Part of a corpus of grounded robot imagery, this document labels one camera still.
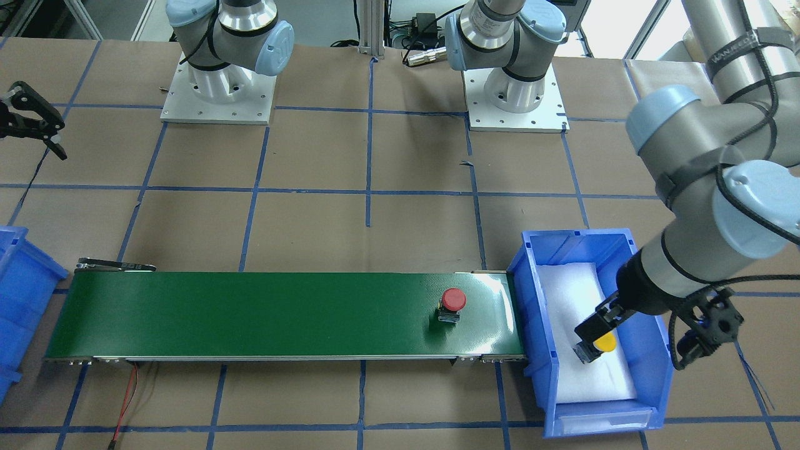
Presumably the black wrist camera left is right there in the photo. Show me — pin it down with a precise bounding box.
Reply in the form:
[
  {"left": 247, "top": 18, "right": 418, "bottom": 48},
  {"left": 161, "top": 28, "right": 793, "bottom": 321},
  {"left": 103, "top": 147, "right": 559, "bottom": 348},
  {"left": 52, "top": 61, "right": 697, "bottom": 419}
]
[{"left": 667, "top": 287, "right": 744, "bottom": 371}]

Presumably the white foam pad bin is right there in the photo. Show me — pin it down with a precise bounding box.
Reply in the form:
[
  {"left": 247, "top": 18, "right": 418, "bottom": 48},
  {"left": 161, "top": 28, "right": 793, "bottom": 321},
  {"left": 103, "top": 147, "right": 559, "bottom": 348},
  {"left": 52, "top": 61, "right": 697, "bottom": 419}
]
[{"left": 537, "top": 262, "right": 638, "bottom": 405}]

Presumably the red black power wire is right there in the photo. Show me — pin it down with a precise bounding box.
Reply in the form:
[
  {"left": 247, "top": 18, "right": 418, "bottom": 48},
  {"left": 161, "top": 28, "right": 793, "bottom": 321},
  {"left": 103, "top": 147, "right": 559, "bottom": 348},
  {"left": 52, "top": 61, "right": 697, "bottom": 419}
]
[{"left": 109, "top": 362, "right": 160, "bottom": 450}]

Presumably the yellow push button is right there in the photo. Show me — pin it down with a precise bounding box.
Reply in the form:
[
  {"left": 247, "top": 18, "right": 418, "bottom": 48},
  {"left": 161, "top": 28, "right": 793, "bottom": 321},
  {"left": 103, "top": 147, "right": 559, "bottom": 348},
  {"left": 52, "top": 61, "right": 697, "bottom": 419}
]
[{"left": 592, "top": 331, "right": 618, "bottom": 353}]

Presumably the blue bin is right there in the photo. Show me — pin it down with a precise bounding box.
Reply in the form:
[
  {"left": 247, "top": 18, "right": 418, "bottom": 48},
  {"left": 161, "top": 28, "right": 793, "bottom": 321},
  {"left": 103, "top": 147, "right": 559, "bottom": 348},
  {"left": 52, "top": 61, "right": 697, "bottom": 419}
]
[
  {"left": 1, "top": 227, "right": 68, "bottom": 399},
  {"left": 508, "top": 229, "right": 673, "bottom": 438}
]

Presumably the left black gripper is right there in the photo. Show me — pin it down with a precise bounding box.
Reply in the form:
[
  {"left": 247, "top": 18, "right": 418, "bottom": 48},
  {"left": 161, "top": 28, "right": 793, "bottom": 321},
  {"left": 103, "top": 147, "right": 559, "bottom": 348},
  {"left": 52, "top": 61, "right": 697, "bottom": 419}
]
[{"left": 574, "top": 274, "right": 651, "bottom": 364}]

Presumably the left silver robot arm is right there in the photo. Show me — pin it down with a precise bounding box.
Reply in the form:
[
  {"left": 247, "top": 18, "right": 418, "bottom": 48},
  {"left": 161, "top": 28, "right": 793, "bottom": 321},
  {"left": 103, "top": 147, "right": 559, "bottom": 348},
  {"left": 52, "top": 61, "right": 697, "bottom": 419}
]
[{"left": 574, "top": 1, "right": 798, "bottom": 370}]

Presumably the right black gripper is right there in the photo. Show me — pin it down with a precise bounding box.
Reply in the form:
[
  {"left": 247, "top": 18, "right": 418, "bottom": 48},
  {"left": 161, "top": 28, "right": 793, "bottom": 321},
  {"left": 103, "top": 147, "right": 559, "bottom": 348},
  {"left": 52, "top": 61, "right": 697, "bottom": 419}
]
[{"left": 1, "top": 81, "right": 68, "bottom": 161}]

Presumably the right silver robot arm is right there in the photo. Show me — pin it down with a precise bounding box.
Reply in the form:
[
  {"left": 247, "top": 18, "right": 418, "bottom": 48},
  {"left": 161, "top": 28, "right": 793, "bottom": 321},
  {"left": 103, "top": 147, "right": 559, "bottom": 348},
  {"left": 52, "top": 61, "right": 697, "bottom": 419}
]
[{"left": 161, "top": 1, "right": 295, "bottom": 124}]

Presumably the green conveyor belt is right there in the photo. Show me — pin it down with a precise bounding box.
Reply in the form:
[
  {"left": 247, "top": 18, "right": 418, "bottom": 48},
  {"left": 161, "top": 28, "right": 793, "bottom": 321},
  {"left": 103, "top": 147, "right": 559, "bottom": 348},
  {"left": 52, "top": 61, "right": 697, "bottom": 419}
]
[{"left": 45, "top": 271, "right": 525, "bottom": 363}]

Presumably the aluminium frame post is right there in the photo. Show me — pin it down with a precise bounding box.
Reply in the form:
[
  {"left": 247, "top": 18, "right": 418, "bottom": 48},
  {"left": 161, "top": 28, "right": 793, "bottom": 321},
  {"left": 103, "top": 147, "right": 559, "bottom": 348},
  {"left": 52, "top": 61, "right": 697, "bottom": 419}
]
[{"left": 354, "top": 1, "right": 389, "bottom": 60}]

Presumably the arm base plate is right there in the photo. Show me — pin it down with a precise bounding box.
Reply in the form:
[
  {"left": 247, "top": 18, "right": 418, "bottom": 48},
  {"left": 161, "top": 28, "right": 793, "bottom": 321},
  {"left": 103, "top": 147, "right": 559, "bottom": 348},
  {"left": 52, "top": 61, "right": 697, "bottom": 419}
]
[
  {"left": 160, "top": 62, "right": 277, "bottom": 126},
  {"left": 462, "top": 66, "right": 571, "bottom": 133}
]

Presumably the red push button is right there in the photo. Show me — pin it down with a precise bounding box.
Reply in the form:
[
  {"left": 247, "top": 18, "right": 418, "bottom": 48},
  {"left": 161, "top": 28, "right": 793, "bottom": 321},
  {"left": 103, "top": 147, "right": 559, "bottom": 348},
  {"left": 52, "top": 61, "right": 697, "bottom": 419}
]
[{"left": 436, "top": 287, "right": 468, "bottom": 324}]

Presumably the black power adapter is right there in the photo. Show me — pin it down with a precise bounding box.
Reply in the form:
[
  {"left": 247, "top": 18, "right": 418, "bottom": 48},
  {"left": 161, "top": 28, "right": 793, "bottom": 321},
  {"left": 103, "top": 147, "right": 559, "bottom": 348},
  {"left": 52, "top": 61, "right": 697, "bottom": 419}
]
[{"left": 411, "top": 12, "right": 438, "bottom": 38}]

